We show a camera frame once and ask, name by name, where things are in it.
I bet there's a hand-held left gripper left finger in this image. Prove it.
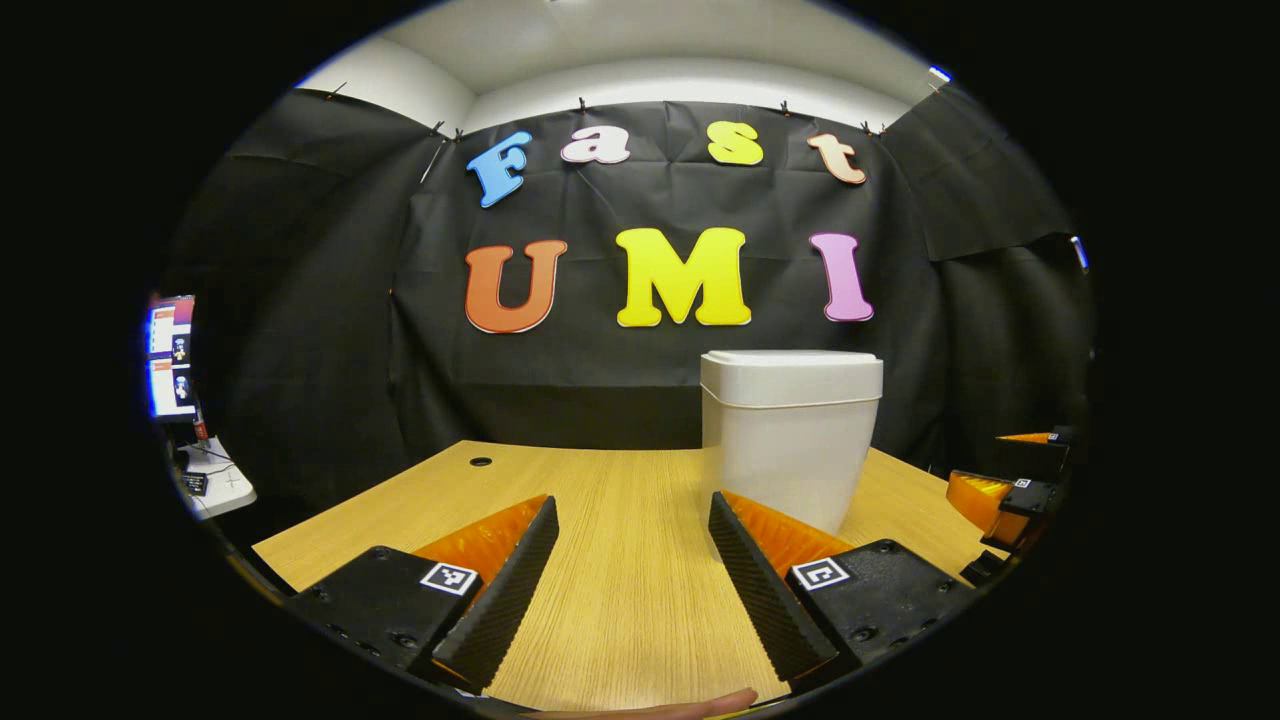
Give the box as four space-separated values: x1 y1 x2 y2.
285 494 561 694

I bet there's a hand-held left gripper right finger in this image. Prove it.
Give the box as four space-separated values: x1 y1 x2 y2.
708 490 976 691

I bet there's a wooden desktop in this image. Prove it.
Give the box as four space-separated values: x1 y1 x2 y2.
250 440 1011 713

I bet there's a black backdrop cloth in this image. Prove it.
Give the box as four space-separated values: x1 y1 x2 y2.
160 80 1096 521

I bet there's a white side table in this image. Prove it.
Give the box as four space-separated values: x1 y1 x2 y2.
172 435 257 521

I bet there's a computer monitor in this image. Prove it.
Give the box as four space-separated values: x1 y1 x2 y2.
147 295 198 421

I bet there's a white desktop garbage bin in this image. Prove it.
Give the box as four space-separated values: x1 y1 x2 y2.
699 349 885 536

